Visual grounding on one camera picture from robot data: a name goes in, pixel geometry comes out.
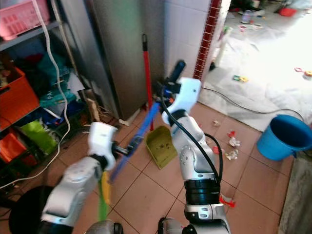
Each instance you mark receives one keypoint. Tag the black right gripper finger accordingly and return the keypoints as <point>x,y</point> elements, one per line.
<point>177,70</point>

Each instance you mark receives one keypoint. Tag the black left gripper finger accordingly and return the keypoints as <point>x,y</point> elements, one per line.
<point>134,142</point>

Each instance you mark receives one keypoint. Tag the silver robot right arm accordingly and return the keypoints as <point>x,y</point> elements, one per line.
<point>195,161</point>

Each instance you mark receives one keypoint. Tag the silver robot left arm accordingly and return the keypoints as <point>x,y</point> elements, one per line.
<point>73,190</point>

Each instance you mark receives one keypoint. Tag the brown cardboard scrap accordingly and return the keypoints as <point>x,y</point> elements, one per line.
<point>93,111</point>

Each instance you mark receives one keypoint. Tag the stainless steel refrigerator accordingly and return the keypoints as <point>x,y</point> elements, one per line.
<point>117,48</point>

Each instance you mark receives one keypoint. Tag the green and yellow toy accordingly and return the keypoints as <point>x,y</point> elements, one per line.
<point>240,78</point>

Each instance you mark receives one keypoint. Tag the beige paper scrap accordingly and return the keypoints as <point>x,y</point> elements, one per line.
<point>217,123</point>

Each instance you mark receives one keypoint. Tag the red wrapper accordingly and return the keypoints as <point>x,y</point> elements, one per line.
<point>214,150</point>

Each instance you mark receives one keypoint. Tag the silver robot left leg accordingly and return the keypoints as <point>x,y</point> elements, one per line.
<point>102,228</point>

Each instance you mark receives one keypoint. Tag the silver robot leg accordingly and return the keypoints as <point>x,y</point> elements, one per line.
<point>102,228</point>
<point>170,227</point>

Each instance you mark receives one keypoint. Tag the lime green plastic bag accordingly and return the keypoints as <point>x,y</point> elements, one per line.
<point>39,136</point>

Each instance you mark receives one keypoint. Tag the red and white wrapper scrap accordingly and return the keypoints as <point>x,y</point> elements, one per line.
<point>231,132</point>

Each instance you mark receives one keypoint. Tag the white crumpled paper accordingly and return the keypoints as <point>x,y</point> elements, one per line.
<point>235,142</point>
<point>231,155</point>

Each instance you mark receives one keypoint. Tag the silver robot right leg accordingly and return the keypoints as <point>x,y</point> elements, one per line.
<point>170,227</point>

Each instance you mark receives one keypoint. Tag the black round stool seat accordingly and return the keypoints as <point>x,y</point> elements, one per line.
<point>31,209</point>

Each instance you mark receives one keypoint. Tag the red plastic scrap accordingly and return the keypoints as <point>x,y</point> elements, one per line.
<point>226,201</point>

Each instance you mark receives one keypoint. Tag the orange plastic bag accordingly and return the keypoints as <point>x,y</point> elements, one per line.
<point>9,144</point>

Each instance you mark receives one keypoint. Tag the orange plastic crate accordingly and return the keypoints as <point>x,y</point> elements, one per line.
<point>17,105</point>

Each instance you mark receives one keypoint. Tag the small red toy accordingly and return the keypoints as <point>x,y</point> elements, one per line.
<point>299,70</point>

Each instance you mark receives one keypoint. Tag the blue plastic bucket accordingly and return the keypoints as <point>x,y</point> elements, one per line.
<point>280,139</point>

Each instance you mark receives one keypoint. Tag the red plastic bowl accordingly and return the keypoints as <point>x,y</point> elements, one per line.
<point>286,10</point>

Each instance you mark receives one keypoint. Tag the small yellow toy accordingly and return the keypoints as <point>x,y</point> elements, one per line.
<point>308,75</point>

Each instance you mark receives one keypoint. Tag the grey metal storage shelf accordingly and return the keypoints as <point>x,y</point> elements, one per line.
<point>24,36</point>

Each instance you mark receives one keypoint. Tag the pink plastic basket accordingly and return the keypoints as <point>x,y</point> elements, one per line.
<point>22,19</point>

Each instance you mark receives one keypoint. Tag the red tiled concrete counter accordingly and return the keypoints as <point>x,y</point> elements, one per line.
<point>297,195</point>

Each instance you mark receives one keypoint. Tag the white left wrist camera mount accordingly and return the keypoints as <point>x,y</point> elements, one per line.
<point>101,141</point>

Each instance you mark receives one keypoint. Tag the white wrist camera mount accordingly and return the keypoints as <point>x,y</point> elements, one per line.
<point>101,141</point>
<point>186,100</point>

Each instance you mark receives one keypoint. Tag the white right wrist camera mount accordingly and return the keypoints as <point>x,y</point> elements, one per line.
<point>186,100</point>

